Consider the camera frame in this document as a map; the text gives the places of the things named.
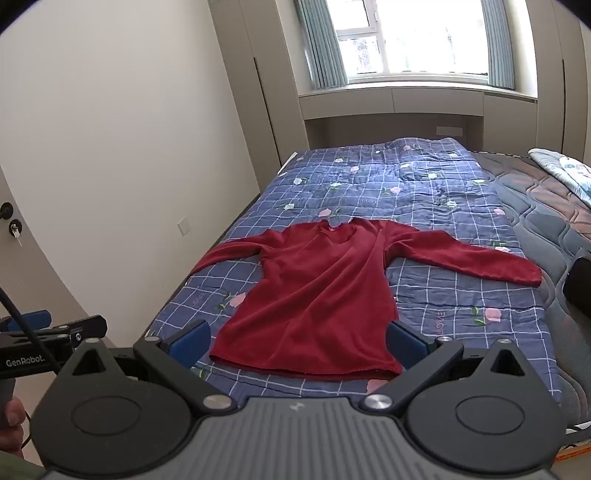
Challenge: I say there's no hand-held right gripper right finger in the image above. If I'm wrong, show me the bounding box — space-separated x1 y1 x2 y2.
362 319 537 414

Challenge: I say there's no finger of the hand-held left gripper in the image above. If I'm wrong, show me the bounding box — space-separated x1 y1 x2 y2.
6 310 53 332
46 315 108 346

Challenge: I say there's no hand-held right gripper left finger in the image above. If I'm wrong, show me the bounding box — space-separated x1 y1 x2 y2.
59 319 237 415

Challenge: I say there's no red long-sleeved shirt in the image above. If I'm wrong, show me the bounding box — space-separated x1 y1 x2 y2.
187 218 543 380

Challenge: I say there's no person's left forearm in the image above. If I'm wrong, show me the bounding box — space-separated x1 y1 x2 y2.
0 449 49 480

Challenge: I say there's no person's left hand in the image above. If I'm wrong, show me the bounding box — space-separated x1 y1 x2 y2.
0 396 27 459

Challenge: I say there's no white door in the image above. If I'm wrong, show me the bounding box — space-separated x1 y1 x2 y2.
0 165 95 324

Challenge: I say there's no blue checked floral quilt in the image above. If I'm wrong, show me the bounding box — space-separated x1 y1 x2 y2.
147 137 567 408

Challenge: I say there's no black object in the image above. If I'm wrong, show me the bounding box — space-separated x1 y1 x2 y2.
562 255 591 320

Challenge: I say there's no grey quilted mattress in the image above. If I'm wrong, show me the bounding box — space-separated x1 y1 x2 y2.
471 150 591 432

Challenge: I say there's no folded light floral blanket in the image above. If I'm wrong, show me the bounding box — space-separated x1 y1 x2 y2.
528 148 591 208

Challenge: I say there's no beige window-sill cabinet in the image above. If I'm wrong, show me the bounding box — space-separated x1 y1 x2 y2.
298 82 539 151

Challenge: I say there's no beige wardrobe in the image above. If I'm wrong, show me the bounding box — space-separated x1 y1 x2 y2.
208 0 309 169
536 0 591 161

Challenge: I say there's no window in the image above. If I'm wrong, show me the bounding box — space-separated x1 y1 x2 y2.
325 0 490 78

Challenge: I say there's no grey-green curtain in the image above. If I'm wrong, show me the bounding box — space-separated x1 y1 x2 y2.
480 0 516 91
295 0 348 89

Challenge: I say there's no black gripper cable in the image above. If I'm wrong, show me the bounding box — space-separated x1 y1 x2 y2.
0 287 62 376

